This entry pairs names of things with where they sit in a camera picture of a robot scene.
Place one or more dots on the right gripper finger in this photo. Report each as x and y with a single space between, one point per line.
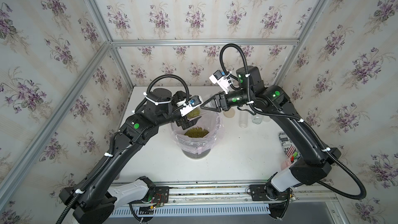
214 100
211 107

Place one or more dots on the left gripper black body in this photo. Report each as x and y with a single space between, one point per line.
184 121

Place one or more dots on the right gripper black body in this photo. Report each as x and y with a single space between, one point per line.
227 99

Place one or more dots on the beige jar lid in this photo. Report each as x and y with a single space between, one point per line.
230 113

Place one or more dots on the clear jar with mung beans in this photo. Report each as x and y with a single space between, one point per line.
243 119

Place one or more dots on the jar with beige lid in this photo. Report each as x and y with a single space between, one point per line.
257 119

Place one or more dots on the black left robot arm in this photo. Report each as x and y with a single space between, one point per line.
90 199

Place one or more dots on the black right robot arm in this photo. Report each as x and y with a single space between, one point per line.
313 165

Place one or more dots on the mung beans in bin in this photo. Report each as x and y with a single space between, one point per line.
196 133

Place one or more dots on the mesh bin with plastic bag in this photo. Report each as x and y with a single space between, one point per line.
197 141

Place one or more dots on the pens in holder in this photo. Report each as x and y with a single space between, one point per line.
295 156

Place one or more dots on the pink pen holder cup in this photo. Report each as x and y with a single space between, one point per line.
287 163

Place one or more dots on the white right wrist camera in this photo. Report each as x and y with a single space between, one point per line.
222 80

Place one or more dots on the aluminium frame crossbar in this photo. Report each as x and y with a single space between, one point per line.
204 42

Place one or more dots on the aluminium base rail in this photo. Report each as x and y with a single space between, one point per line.
216 198

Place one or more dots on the aluminium frame post right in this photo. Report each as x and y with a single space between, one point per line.
302 38

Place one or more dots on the aluminium frame post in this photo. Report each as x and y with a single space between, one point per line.
302 38
106 35

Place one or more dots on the aluminium frame post left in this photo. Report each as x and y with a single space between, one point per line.
106 35

